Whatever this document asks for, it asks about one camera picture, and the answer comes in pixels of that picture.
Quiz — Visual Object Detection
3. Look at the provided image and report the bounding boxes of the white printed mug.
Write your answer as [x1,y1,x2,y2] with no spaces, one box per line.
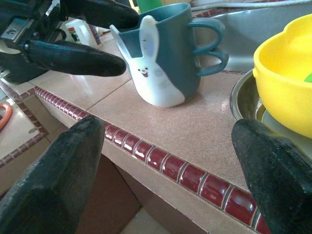
[90,24,102,45]

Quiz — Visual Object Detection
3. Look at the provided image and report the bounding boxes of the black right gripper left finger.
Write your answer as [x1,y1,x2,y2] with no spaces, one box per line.
[0,115,106,234]

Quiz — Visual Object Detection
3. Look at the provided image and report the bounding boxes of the stainless steel sink basin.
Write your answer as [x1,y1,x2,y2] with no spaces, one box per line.
[190,4,312,74]

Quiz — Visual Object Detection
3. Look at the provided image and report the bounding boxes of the green dish soap bottle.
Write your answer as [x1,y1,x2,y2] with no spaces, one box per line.
[136,0,163,14]

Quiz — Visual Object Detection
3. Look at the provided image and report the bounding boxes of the grey water hose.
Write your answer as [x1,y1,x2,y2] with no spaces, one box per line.
[195,0,312,10]

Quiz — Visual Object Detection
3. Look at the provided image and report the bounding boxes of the teal bunny cup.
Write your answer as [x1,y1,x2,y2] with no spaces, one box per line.
[109,14,230,108]

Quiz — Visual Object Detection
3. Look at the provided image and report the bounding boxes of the yellow plastic bowl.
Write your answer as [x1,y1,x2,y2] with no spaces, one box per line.
[252,13,312,139]

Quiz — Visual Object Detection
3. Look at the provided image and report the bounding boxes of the white jug green cap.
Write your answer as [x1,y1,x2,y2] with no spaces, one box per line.
[65,19,92,48]

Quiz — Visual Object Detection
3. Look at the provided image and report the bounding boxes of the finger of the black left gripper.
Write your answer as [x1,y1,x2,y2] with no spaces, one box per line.
[23,39,128,78]
[82,0,140,29]

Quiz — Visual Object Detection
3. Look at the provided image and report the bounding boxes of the orange plastic ring handle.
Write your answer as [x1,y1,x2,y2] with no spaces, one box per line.
[0,103,13,131]

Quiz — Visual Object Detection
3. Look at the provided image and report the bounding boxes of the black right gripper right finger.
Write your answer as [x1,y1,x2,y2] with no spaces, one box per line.
[231,118,312,234]

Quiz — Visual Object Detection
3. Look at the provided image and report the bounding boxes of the stainless steel plate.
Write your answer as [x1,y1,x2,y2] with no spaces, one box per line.
[229,69,312,156]

